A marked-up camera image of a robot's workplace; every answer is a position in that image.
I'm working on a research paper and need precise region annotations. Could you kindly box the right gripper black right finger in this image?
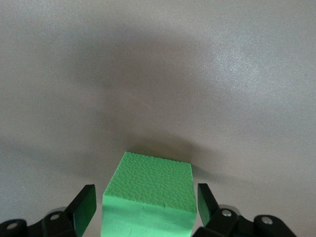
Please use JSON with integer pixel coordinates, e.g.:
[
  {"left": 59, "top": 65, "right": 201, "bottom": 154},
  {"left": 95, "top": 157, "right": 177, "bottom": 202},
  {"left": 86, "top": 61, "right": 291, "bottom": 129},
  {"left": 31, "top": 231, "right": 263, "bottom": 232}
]
[{"left": 194, "top": 183, "right": 296, "bottom": 237}]

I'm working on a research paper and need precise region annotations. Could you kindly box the brown table cover sheet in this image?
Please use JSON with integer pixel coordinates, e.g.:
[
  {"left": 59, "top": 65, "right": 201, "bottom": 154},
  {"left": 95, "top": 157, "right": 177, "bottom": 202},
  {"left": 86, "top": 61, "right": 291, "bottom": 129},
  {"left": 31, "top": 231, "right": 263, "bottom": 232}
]
[{"left": 0, "top": 0, "right": 316, "bottom": 237}]

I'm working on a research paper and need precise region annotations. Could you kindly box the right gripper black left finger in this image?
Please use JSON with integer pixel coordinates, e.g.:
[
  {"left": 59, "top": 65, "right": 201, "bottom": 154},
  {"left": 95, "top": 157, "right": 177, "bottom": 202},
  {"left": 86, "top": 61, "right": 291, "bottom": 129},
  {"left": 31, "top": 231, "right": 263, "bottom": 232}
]
[{"left": 0, "top": 184, "right": 97, "bottom": 237}]

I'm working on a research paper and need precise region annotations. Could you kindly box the green foam block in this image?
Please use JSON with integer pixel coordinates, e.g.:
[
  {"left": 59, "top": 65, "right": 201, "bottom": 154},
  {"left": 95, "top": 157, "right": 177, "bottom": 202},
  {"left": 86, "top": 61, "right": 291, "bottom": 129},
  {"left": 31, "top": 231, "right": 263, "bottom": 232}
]
[{"left": 101, "top": 151, "right": 197, "bottom": 237}]

